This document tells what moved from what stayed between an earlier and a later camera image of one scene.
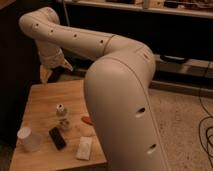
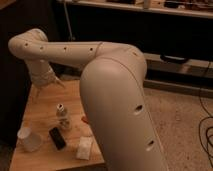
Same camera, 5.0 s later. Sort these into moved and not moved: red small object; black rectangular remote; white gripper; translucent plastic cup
Moved: white gripper
Not moved: translucent plastic cup; red small object; black rectangular remote
